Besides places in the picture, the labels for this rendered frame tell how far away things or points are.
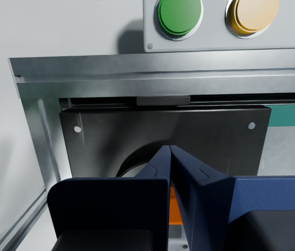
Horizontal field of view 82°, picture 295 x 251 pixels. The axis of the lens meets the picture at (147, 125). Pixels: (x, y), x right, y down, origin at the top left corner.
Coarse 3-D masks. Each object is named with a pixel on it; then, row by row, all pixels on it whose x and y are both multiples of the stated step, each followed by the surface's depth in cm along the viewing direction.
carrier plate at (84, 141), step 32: (64, 128) 20; (96, 128) 20; (128, 128) 20; (160, 128) 20; (192, 128) 20; (224, 128) 20; (256, 128) 19; (96, 160) 21; (128, 160) 21; (224, 160) 21; (256, 160) 21
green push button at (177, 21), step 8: (160, 0) 16; (168, 0) 15; (176, 0) 15; (184, 0) 15; (192, 0) 15; (160, 8) 16; (168, 8) 16; (176, 8) 16; (184, 8) 16; (192, 8) 16; (200, 8) 16; (160, 16) 16; (168, 16) 16; (176, 16) 16; (184, 16) 16; (192, 16) 16; (160, 24) 17; (168, 24) 16; (176, 24) 16; (184, 24) 16; (192, 24) 16; (168, 32) 17; (176, 32) 16; (184, 32) 16
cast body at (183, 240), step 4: (184, 232) 15; (184, 236) 14; (168, 240) 14; (172, 240) 14; (176, 240) 14; (180, 240) 14; (184, 240) 14; (168, 244) 14; (172, 244) 14; (176, 244) 14; (180, 244) 14; (184, 244) 14; (168, 248) 14; (172, 248) 14; (176, 248) 14; (180, 248) 14; (184, 248) 14; (188, 248) 14
